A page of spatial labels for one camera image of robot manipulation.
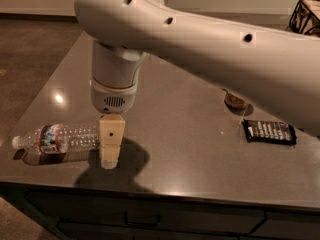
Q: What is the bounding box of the black wire basket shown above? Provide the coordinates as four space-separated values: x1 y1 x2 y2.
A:
288 0 320 37

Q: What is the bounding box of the gold LaCroix soda can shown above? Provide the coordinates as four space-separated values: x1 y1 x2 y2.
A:
224 91 248 110

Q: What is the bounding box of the clear plastic water bottle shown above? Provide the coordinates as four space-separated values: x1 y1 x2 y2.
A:
12 122 99 155

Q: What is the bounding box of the black snack bar wrapper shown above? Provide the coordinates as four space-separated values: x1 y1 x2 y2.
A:
242 120 297 146

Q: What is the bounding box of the black drawer handle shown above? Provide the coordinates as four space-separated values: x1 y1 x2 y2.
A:
123 212 161 227

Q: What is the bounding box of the dark cabinet drawer front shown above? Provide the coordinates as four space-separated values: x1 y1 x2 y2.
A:
27 191 264 234

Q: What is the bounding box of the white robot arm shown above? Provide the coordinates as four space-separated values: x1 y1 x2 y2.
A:
74 0 320 137

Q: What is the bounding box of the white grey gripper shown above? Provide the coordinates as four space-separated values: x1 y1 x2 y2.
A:
90 41 148 169

